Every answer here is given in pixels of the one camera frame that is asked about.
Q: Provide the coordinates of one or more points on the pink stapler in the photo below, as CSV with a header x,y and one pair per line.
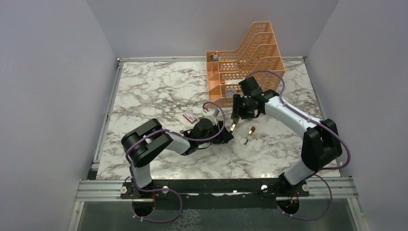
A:
x,y
249,136

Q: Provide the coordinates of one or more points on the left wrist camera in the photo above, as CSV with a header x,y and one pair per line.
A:
x,y
212,115

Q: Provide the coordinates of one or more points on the orange plastic file organizer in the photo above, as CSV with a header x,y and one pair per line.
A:
x,y
257,54

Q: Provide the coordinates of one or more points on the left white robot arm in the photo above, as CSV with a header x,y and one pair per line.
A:
x,y
144,143

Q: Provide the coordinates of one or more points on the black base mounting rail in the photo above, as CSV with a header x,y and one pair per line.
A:
x,y
211,194

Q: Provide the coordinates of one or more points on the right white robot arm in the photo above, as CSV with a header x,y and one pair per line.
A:
x,y
320,145

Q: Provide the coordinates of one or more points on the binder clips in organizer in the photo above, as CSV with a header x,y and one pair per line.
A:
x,y
214,58

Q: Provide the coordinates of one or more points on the clear packet in organizer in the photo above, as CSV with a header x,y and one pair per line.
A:
x,y
232,82

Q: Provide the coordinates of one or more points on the red white staple box sleeve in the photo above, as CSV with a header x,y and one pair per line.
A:
x,y
189,116

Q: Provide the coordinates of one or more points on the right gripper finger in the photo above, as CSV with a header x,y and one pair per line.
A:
x,y
248,108
236,105

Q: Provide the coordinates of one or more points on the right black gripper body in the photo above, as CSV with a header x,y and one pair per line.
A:
x,y
242,95

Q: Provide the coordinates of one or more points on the clear tape roll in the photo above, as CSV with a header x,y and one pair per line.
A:
x,y
230,92

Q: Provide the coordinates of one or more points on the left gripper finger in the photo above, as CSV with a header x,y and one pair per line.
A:
x,y
221,139
226,132

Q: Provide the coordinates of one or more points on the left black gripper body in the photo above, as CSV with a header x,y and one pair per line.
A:
x,y
215,130

